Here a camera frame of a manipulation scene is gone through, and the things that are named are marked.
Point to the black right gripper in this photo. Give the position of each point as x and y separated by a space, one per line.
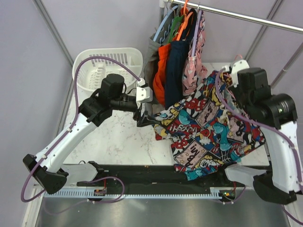
236 91

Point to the green hanger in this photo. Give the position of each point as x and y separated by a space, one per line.
175 27

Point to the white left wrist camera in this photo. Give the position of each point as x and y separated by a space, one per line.
144 94

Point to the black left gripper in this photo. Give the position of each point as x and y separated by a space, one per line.
143 121

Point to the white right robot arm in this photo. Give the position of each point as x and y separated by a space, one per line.
276 116

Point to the orange shorts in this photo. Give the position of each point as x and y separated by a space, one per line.
159 80

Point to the navy blue shorts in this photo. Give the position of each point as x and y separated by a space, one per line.
179 49

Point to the light blue hanger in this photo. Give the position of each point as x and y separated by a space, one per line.
163 23

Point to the grey shorts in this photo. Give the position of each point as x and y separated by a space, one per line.
150 61

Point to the orange hanger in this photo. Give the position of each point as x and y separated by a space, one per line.
185 14

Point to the white laundry basket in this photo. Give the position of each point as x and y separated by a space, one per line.
92 72

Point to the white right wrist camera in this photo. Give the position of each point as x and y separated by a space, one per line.
235 68

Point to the comic print shorts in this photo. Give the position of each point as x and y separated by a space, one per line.
204 134

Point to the pink shark print shorts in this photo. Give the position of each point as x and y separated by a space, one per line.
194 70

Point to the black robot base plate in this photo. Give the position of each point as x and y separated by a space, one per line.
156 179

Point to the lilac hanger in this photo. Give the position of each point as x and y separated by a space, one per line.
197 28

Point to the light blue cable duct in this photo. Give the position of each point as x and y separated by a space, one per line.
94 193

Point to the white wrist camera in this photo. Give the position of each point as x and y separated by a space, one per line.
144 94
235 68

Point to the metal clothes rail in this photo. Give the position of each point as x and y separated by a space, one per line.
256 20

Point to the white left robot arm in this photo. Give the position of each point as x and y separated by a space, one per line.
48 166

